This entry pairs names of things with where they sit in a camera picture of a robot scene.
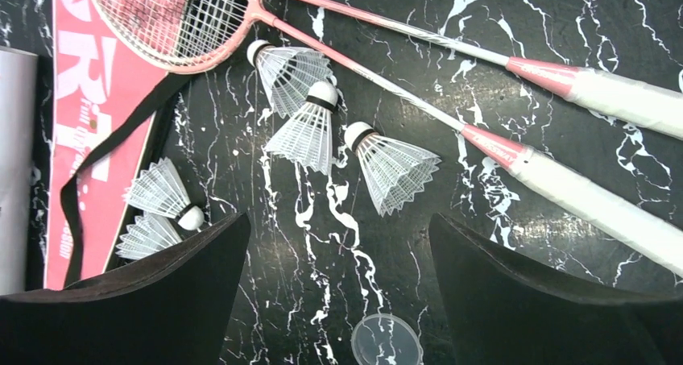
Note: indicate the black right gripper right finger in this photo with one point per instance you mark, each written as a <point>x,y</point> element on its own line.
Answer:
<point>505,308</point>

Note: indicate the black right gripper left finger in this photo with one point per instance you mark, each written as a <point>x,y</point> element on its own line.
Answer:
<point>172,307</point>

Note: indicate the white plastic shuttlecock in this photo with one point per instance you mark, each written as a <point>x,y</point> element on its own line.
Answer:
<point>148,234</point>
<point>287,73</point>
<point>394,171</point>
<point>306,138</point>
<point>160,190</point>

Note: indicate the white shuttlecock tube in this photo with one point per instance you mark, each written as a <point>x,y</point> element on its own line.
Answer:
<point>18,82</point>

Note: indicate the pink badminton racket upper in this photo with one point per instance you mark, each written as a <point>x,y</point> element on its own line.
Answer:
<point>637,102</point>

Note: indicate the pink badminton racket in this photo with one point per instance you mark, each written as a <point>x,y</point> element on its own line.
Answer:
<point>192,36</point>
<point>637,102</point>

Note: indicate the pink badminton racket lower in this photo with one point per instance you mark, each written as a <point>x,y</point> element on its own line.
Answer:
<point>192,36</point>

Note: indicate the clear plastic tube lid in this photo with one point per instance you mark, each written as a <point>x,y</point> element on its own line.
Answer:
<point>383,338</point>

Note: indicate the pink racket cover bag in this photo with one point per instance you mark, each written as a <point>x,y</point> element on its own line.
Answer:
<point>107,113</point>

